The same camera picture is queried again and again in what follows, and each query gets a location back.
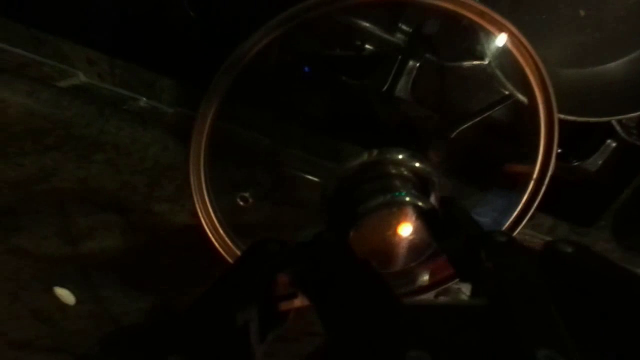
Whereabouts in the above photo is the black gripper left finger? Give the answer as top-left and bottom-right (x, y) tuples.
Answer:
(218, 226), (381, 360)

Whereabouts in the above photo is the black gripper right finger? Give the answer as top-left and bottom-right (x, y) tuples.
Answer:
(425, 197), (640, 360)

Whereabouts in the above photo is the glass lid with steel knob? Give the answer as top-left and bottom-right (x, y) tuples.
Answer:
(187, 0), (561, 297)

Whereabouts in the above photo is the black frying pan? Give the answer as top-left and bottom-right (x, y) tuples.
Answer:
(545, 0), (640, 147)

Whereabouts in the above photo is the black gas stove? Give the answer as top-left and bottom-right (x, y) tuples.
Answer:
(491, 113), (640, 269)

